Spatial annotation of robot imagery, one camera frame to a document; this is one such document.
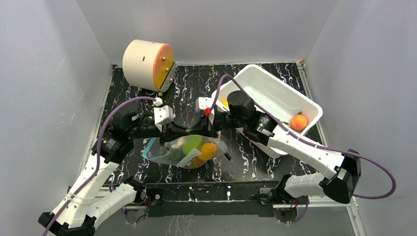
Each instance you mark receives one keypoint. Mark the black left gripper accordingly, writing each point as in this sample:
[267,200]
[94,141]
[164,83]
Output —
[172,131]

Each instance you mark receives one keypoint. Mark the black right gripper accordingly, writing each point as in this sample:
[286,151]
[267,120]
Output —
[219,124]

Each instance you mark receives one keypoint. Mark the toy mushroom slice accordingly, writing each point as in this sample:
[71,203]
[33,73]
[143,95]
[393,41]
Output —
[178,143]

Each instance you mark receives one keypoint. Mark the green toy leaf vegetable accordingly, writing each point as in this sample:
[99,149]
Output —
[192,141]

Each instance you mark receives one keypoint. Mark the toy orange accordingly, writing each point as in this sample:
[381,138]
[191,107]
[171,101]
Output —
[208,151]

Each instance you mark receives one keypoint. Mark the clear blue zip top bag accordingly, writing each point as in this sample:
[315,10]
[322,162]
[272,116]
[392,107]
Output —
[161,152]

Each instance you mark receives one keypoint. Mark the orange toy pineapple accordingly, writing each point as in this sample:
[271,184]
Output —
[178,156]

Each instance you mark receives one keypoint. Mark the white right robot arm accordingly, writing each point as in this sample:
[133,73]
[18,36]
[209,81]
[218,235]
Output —
[337,171]

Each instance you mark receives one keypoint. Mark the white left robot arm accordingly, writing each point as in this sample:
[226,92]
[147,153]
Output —
[78,214]

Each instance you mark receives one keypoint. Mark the yellow toy lemon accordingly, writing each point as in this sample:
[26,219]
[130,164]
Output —
[225,103]

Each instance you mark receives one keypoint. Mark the black and silver pen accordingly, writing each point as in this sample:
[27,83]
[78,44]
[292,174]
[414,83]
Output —
[228,156]

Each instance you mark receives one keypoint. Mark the cream cylindrical container orange lid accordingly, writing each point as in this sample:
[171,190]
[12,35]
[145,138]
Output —
[149,65]

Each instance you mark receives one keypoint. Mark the white plastic bin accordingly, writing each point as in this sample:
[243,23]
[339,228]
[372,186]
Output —
[278,98]

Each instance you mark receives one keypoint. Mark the toy peach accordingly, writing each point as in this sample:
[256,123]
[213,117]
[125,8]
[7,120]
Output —
[298,122]

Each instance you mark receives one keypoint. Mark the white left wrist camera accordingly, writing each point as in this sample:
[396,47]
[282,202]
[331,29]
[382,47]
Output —
[162,114]

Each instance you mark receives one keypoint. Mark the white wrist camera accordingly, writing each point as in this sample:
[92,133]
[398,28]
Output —
[205,104]
[162,114]

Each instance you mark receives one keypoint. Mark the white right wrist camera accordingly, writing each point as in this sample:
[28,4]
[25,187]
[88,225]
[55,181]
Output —
[205,104]

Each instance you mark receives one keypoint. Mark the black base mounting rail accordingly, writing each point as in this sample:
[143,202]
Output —
[219,198]

